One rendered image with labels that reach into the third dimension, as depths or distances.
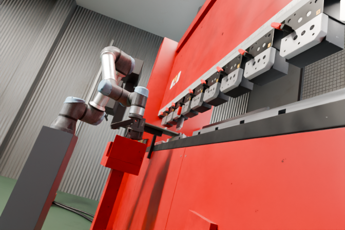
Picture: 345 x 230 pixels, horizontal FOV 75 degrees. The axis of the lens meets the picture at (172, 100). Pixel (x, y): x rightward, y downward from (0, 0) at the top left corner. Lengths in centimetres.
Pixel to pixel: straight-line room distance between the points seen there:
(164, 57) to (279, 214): 253
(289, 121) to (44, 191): 130
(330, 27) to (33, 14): 518
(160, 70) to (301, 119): 239
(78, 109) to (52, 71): 331
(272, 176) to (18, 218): 132
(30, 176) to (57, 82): 335
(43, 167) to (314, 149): 134
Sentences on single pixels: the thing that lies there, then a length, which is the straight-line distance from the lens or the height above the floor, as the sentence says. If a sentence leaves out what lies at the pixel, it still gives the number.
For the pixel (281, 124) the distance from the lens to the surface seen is 51.
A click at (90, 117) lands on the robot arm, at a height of 91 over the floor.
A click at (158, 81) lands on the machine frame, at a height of 170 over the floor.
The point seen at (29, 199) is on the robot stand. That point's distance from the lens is 152.
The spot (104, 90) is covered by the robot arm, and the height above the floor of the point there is 100.
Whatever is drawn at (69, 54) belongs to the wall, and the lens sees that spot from 490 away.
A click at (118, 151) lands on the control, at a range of 109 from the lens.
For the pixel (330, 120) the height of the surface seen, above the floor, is 84.
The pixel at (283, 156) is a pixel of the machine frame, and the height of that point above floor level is 78.
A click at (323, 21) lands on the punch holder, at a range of 75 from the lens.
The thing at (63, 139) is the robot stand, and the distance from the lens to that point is 148.
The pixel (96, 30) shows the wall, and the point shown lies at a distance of 510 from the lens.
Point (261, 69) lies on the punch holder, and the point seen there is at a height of 113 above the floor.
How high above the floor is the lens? 69
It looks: 18 degrees up
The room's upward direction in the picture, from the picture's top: 16 degrees clockwise
